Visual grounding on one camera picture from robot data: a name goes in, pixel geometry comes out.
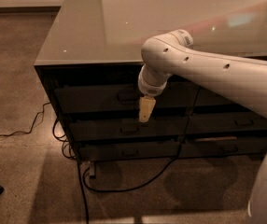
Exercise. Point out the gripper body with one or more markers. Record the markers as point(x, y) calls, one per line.
point(150, 90)

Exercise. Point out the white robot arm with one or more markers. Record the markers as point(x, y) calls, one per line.
point(241, 80)

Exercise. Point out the dark drawer cabinet glossy top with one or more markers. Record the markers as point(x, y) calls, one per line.
point(98, 42)

